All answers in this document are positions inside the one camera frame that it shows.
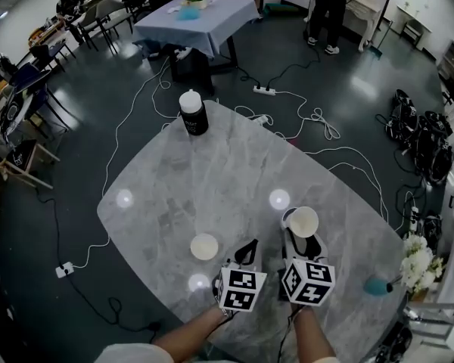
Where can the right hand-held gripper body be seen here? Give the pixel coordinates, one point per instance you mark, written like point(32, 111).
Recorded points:
point(308, 282)

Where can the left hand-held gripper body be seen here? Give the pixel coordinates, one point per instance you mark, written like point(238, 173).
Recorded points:
point(238, 287)

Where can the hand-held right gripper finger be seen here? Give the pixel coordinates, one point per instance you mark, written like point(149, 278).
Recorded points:
point(289, 244)
point(317, 250)

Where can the person's left forearm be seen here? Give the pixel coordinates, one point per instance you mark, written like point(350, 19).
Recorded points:
point(189, 333)

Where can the person's right forearm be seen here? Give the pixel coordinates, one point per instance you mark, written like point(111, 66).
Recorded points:
point(312, 335)

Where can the white artificial flower bouquet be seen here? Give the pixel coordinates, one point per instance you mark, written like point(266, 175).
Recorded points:
point(420, 263)

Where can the black bag with white print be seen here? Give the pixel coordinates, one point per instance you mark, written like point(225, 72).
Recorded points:
point(395, 339)
point(429, 131)
point(431, 225)
point(439, 161)
point(403, 117)

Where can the white power adapter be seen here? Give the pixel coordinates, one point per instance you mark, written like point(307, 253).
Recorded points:
point(261, 118)

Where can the black bottle with white cap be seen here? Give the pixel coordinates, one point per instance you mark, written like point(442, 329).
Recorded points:
point(193, 115)

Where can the white power strip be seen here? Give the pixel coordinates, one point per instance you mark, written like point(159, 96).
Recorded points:
point(64, 270)
point(264, 90)
point(183, 53)

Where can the black square table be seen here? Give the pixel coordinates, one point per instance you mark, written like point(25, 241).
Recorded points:
point(191, 72)

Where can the teal broom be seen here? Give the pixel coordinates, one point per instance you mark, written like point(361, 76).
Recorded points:
point(376, 51)

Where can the light wooden chair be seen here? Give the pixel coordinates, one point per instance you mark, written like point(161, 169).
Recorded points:
point(30, 174)

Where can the green rolled mat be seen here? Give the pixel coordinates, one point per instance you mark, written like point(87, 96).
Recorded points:
point(283, 9)

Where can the blue tablecloth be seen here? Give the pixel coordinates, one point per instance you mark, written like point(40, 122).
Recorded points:
point(204, 21)

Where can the grey chair with dark legs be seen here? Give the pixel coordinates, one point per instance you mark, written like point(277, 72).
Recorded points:
point(412, 30)

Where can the black tote bag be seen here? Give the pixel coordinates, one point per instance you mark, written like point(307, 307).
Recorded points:
point(20, 155)

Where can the white ornate console table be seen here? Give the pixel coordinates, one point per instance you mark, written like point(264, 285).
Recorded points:
point(367, 10)

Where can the plain white desk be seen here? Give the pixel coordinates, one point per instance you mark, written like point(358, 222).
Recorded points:
point(410, 13)

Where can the small white object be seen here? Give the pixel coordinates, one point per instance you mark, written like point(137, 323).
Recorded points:
point(172, 10)

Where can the black case with white outline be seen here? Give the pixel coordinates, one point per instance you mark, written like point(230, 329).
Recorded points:
point(12, 112)

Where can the dark blue chair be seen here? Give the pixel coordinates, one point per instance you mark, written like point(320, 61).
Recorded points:
point(28, 76)

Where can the grey upholstered chair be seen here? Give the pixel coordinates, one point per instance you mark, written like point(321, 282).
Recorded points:
point(107, 8)
point(88, 23)

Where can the cluttered wooden side table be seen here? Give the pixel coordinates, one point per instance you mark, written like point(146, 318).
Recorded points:
point(45, 32)

